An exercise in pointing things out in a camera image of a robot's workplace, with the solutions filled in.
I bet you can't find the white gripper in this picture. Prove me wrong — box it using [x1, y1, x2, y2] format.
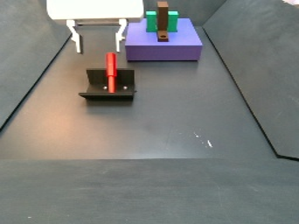
[47, 0, 144, 53]

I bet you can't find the red peg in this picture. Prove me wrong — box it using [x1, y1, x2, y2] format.
[107, 52, 118, 93]

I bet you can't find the purple base board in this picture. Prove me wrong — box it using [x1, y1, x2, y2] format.
[126, 18, 203, 61]

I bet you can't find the green block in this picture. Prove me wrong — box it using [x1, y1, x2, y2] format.
[146, 10, 156, 32]
[167, 11, 179, 32]

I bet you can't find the brown L-shaped block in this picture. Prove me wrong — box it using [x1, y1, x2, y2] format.
[156, 1, 168, 42]

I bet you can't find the black angle bracket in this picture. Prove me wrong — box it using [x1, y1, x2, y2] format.
[79, 69, 136, 101]

